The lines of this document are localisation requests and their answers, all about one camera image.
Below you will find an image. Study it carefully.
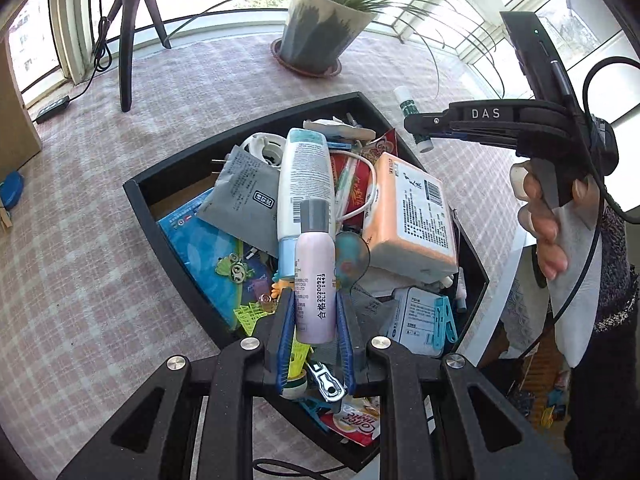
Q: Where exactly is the dark metal spoon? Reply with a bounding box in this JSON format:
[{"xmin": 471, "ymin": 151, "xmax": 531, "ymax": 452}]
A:
[{"xmin": 335, "ymin": 231, "xmax": 371, "ymax": 290}]

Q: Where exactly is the pink plaid tablecloth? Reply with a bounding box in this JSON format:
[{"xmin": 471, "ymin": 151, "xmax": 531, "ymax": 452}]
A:
[{"xmin": 0, "ymin": 29, "xmax": 526, "ymax": 480}]

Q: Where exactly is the coffee mate sachet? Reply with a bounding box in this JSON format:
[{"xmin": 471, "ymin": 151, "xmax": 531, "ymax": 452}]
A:
[{"xmin": 320, "ymin": 396, "xmax": 381, "ymax": 448}]

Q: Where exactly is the small white ointment tube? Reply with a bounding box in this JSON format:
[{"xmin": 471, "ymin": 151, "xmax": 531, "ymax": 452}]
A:
[{"xmin": 454, "ymin": 268, "xmax": 468, "ymax": 313}]

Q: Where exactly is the black tripod stand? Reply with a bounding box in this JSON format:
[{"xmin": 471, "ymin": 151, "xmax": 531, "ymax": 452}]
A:
[{"xmin": 99, "ymin": 0, "xmax": 171, "ymax": 113}]

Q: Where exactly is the white egg-shaped charger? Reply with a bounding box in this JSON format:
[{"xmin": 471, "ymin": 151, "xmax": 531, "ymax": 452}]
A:
[{"xmin": 241, "ymin": 132, "xmax": 286, "ymax": 169}]

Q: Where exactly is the white blue lotion tube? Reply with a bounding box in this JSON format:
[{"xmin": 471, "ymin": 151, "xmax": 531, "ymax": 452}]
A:
[{"xmin": 277, "ymin": 128, "xmax": 335, "ymax": 280}]

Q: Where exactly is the blue wet wipes pack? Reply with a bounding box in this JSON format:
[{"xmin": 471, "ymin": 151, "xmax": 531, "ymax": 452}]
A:
[{"xmin": 157, "ymin": 191, "xmax": 272, "ymax": 336}]

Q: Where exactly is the large upright wooden board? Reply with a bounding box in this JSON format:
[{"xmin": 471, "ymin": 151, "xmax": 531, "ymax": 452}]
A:
[{"xmin": 0, "ymin": 40, "xmax": 42, "ymax": 180}]

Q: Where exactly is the white paper bag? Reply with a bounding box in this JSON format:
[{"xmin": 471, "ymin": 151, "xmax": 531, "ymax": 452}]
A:
[{"xmin": 303, "ymin": 118, "xmax": 376, "ymax": 142}]

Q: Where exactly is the red QR code pouch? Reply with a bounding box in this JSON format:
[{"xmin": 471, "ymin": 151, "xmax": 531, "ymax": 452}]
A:
[{"xmin": 330, "ymin": 150, "xmax": 373, "ymax": 232}]

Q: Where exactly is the orange tissue pack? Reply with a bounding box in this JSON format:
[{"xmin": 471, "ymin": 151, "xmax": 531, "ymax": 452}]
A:
[{"xmin": 362, "ymin": 153, "xmax": 458, "ymax": 284}]

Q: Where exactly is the teal plastic clothespin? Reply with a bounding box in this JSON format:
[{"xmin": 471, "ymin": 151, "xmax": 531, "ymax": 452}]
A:
[{"xmin": 432, "ymin": 296, "xmax": 458, "ymax": 353}]

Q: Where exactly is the green white lip balm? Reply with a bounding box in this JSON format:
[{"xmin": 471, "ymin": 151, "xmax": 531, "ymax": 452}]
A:
[{"xmin": 394, "ymin": 86, "xmax": 434, "ymax": 153}]

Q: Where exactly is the metal eyelash curler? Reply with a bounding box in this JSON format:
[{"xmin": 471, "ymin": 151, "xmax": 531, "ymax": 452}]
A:
[{"xmin": 306, "ymin": 361, "xmax": 346, "ymax": 403}]

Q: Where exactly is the wooden clothespin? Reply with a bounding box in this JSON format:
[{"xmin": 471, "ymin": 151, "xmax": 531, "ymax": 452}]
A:
[{"xmin": 0, "ymin": 200, "xmax": 13, "ymax": 232}]

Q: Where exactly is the pink bottle grey cap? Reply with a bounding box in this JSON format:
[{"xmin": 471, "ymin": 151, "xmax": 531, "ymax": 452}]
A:
[{"xmin": 294, "ymin": 200, "xmax": 336, "ymax": 346}]

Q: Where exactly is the potted spider plant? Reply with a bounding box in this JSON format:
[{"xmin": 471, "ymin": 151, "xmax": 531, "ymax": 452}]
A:
[{"xmin": 200, "ymin": 0, "xmax": 501, "ymax": 76}]

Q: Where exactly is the person's right hand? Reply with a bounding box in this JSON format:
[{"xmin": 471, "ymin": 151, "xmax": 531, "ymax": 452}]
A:
[{"xmin": 510, "ymin": 162, "xmax": 600, "ymax": 281}]

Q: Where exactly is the yellow badminton shuttlecock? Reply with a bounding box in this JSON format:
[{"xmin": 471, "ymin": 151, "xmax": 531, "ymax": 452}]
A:
[{"xmin": 233, "ymin": 292, "xmax": 310, "ymax": 400}]

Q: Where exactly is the blue round lid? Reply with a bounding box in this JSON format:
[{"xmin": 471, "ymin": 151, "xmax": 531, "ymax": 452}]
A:
[{"xmin": 0, "ymin": 171, "xmax": 25, "ymax": 210}]

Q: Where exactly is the grey sachet black circle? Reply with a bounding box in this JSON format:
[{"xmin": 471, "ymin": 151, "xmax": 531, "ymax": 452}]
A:
[{"xmin": 196, "ymin": 146, "xmax": 279, "ymax": 258}]

